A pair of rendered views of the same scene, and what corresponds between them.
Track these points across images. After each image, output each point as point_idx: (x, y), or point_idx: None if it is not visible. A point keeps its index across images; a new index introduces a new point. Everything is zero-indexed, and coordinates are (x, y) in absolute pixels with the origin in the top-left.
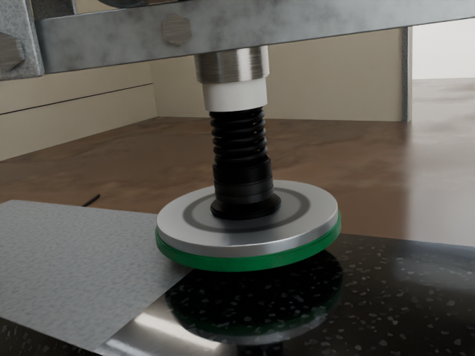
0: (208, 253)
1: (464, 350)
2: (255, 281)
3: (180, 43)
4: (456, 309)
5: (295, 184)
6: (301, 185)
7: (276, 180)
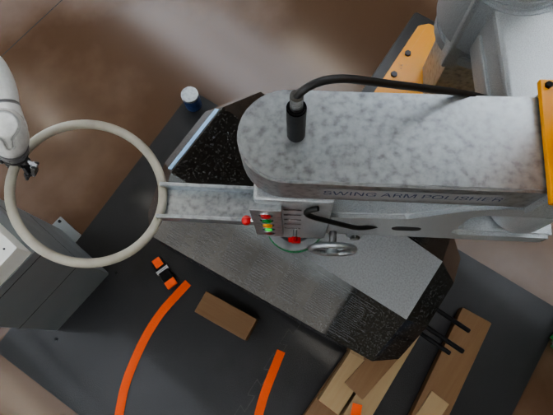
0: None
1: None
2: None
3: None
4: (252, 183)
5: (275, 239)
6: (273, 236)
7: (280, 245)
